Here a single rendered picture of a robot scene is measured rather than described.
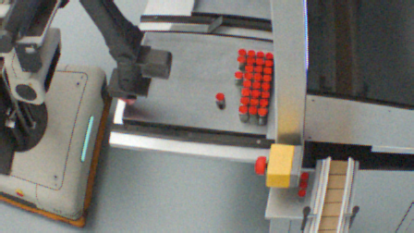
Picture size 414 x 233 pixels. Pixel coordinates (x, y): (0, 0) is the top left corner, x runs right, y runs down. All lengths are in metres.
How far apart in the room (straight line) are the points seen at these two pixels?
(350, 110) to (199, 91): 0.51
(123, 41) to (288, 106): 0.37
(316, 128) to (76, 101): 1.25
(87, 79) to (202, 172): 0.55
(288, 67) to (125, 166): 1.48
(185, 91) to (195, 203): 0.89
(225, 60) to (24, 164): 1.01
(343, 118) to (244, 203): 1.20
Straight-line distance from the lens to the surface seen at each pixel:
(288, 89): 1.46
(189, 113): 1.83
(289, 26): 1.28
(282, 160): 1.59
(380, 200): 1.97
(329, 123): 1.56
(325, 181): 1.64
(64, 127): 2.60
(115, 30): 1.54
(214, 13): 1.96
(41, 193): 2.51
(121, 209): 2.71
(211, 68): 1.89
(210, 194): 2.70
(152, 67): 1.67
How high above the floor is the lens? 2.45
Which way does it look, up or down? 60 degrees down
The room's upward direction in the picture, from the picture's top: 9 degrees counter-clockwise
